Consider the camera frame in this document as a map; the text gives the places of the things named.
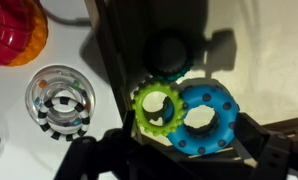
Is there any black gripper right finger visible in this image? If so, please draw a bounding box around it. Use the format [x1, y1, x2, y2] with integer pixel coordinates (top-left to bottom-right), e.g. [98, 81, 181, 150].
[233, 112, 298, 180]

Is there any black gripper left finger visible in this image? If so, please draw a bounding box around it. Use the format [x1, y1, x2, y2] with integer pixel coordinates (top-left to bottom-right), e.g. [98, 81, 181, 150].
[53, 110, 190, 180]

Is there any lime green knobbed ring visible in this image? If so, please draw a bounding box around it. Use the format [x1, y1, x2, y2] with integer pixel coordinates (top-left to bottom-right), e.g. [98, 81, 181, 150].
[131, 81, 187, 137]

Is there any wooden slatted tray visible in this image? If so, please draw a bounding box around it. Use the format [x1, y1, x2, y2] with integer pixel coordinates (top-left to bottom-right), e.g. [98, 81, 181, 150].
[83, 0, 298, 180]

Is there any blue dotted ring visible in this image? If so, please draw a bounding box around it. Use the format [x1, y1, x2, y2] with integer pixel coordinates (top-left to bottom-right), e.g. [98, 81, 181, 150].
[165, 84, 241, 156]

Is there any clear ring with striped band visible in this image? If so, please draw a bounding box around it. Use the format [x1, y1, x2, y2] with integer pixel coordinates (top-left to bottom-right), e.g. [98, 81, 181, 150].
[24, 64, 97, 142]

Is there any dark teal ridged ring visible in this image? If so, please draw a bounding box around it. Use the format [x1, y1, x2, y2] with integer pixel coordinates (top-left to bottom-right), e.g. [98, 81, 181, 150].
[145, 29, 195, 83]

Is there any red ribbed ring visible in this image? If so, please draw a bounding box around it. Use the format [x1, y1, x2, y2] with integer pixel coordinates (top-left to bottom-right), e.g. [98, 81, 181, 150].
[0, 0, 37, 70]

